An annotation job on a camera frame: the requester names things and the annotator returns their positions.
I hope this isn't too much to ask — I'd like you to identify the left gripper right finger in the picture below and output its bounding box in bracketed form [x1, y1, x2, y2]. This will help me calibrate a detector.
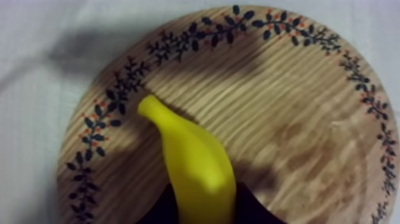
[234, 181, 287, 224]

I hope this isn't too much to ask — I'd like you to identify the round wooden board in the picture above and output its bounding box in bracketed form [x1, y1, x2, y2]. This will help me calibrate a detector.
[56, 4, 399, 224]

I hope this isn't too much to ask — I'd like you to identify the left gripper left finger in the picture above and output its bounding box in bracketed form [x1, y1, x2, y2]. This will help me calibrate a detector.
[136, 183, 182, 224]

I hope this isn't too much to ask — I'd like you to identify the yellow toy banana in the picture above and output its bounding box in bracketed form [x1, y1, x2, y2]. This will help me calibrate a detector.
[137, 94, 238, 224]

